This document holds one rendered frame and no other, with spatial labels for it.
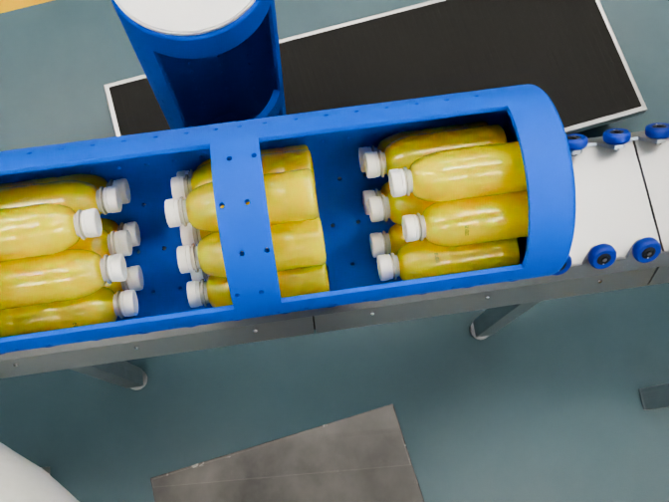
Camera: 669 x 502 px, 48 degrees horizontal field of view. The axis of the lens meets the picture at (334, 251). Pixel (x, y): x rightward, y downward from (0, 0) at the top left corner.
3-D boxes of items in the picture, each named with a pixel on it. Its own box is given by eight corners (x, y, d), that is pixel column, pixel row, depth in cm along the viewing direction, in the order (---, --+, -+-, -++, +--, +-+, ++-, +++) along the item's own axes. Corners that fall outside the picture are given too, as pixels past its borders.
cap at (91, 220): (88, 243, 104) (101, 241, 104) (79, 228, 100) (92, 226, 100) (88, 219, 106) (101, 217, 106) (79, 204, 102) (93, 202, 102)
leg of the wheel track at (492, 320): (492, 338, 217) (557, 294, 156) (472, 341, 216) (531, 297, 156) (488, 318, 218) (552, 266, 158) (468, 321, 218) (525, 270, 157)
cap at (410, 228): (415, 234, 111) (403, 236, 111) (414, 209, 109) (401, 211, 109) (421, 244, 108) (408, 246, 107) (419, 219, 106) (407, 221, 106)
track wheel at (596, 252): (620, 247, 121) (614, 240, 123) (592, 251, 121) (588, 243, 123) (616, 269, 124) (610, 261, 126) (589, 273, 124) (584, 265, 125)
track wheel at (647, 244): (665, 241, 122) (659, 233, 123) (638, 244, 122) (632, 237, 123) (660, 263, 125) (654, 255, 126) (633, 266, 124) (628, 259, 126)
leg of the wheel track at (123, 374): (148, 388, 211) (79, 363, 151) (127, 391, 211) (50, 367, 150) (146, 368, 213) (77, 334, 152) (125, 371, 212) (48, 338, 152)
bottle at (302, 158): (310, 148, 107) (178, 165, 106) (316, 198, 108) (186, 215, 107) (308, 147, 114) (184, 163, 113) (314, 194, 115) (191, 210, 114)
